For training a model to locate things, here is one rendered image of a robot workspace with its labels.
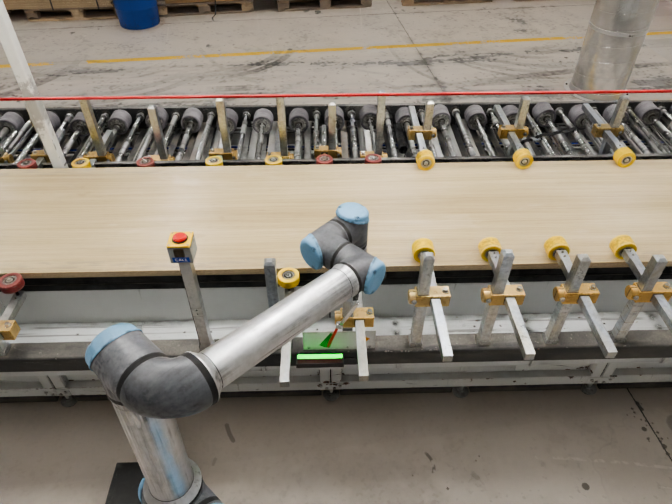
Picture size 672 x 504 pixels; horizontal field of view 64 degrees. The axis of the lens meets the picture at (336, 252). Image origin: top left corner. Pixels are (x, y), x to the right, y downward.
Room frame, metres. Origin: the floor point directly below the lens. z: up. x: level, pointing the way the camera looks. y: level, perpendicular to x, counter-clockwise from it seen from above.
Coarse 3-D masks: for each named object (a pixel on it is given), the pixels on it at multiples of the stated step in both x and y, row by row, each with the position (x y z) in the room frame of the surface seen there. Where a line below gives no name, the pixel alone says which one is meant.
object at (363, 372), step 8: (360, 296) 1.32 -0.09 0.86; (360, 304) 1.28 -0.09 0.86; (360, 320) 1.21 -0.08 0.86; (360, 328) 1.17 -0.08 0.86; (360, 336) 1.14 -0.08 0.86; (360, 344) 1.10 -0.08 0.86; (360, 352) 1.07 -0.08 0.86; (360, 360) 1.04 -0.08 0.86; (360, 368) 1.01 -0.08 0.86; (360, 376) 0.98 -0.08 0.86; (368, 376) 0.98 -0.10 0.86
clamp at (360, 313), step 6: (336, 312) 1.24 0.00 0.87; (342, 312) 1.23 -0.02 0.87; (354, 312) 1.23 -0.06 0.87; (360, 312) 1.23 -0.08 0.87; (372, 312) 1.23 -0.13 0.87; (336, 318) 1.21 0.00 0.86; (342, 318) 1.21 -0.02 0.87; (348, 318) 1.21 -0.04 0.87; (354, 318) 1.21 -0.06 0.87; (360, 318) 1.21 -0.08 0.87; (366, 318) 1.21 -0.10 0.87; (372, 318) 1.21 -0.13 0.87; (348, 324) 1.21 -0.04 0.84; (354, 324) 1.21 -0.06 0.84; (366, 324) 1.21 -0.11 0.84; (372, 324) 1.21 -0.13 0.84
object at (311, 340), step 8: (304, 336) 1.20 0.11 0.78; (312, 336) 1.21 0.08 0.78; (320, 336) 1.21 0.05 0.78; (336, 336) 1.21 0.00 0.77; (344, 336) 1.21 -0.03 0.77; (352, 336) 1.21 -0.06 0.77; (368, 336) 1.21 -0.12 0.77; (304, 344) 1.20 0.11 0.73; (312, 344) 1.21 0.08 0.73; (336, 344) 1.21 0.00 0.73; (344, 344) 1.21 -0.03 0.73; (352, 344) 1.21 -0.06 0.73; (368, 344) 1.21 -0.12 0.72
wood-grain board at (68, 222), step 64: (0, 192) 1.90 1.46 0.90; (64, 192) 1.90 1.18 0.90; (128, 192) 1.90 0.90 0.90; (192, 192) 1.90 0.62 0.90; (256, 192) 1.90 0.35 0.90; (320, 192) 1.90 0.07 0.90; (384, 192) 1.90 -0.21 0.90; (448, 192) 1.90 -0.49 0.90; (512, 192) 1.90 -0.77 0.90; (576, 192) 1.90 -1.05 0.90; (640, 192) 1.90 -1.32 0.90; (0, 256) 1.49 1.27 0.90; (64, 256) 1.49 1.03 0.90; (128, 256) 1.49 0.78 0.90; (256, 256) 1.49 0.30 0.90; (384, 256) 1.49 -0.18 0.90; (448, 256) 1.49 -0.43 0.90; (640, 256) 1.49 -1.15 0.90
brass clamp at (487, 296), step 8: (488, 288) 1.26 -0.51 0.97; (512, 288) 1.25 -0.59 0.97; (488, 296) 1.23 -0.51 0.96; (496, 296) 1.22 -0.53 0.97; (504, 296) 1.22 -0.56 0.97; (512, 296) 1.22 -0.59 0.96; (520, 296) 1.22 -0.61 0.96; (488, 304) 1.22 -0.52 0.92; (496, 304) 1.22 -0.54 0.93; (520, 304) 1.22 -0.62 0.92
